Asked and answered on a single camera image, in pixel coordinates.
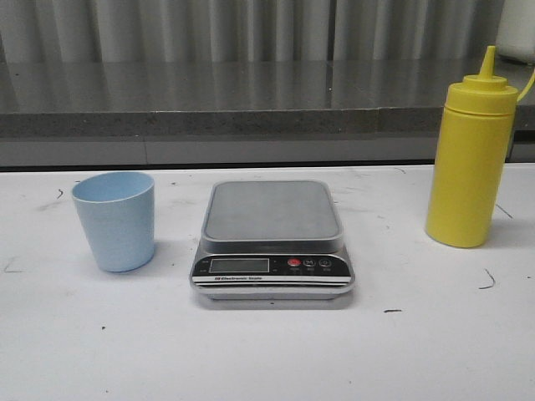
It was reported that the light blue plastic cup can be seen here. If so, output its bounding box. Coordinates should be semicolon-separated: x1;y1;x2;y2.
72;171;155;272

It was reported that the yellow squeeze bottle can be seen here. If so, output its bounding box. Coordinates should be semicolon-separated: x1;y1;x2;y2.
425;45;534;248

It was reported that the silver digital kitchen scale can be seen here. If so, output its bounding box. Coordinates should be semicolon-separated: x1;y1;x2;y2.
189;180;356;308

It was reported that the stainless steel back counter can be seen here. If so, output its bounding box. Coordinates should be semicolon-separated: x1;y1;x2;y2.
0;58;535;168

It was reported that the white container on counter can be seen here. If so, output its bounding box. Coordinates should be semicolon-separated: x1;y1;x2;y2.
496;0;535;64

